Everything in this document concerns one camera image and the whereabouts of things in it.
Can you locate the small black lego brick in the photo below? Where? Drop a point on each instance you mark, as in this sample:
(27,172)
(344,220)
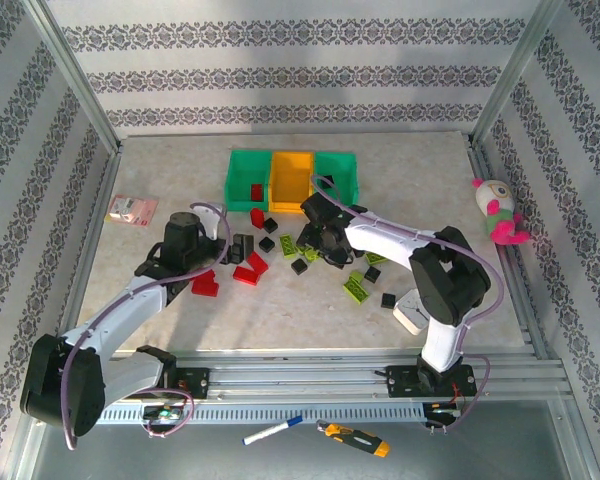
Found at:
(328,181)
(372,273)
(388,300)
(298,266)
(266,244)
(270,225)

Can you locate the large red L-shaped lego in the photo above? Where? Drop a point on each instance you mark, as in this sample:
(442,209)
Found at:
(250,270)

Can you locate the red stepped lego brick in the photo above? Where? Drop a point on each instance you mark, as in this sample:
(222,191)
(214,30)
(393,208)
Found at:
(205,286)

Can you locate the lime green lego brick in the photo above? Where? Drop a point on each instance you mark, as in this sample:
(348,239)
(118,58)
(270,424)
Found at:
(311,255)
(356,290)
(288,245)
(375,258)

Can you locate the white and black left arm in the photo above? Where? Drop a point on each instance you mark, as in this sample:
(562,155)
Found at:
(125,310)

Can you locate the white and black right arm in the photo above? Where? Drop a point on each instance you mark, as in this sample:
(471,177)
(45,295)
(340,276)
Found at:
(380,240)

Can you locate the small red lego brick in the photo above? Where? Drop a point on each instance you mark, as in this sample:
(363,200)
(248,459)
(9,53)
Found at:
(256,217)
(256,192)

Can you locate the yellow plastic bin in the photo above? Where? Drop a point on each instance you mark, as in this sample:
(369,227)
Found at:
(290,180)

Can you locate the pink card package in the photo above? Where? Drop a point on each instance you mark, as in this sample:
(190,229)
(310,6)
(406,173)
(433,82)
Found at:
(130,210)

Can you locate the green plastic bin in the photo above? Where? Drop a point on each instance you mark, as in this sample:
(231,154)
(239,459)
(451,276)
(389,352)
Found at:
(342,172)
(240,172)

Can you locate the white block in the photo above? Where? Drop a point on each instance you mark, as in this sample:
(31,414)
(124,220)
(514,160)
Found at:
(410,312)

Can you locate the small circuit board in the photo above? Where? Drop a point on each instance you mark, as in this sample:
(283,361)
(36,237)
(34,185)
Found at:
(162,413)
(445,410)

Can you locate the white pink green plush toy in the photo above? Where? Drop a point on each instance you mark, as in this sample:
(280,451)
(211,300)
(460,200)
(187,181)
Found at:
(495,197)

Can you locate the white marker with blue cap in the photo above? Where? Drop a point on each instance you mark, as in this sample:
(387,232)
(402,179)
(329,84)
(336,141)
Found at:
(270,432)

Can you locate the yellow and black hand tool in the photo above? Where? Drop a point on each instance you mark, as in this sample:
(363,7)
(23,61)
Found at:
(357,439)

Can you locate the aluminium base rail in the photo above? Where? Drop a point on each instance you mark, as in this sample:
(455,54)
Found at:
(300,380)

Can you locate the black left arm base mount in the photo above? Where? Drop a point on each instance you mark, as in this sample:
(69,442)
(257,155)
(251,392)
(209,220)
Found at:
(195,382)

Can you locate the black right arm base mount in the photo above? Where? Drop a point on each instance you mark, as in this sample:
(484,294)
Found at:
(405,380)

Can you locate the aluminium corner post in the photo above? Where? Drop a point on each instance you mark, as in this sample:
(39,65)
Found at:
(509,75)
(74,75)

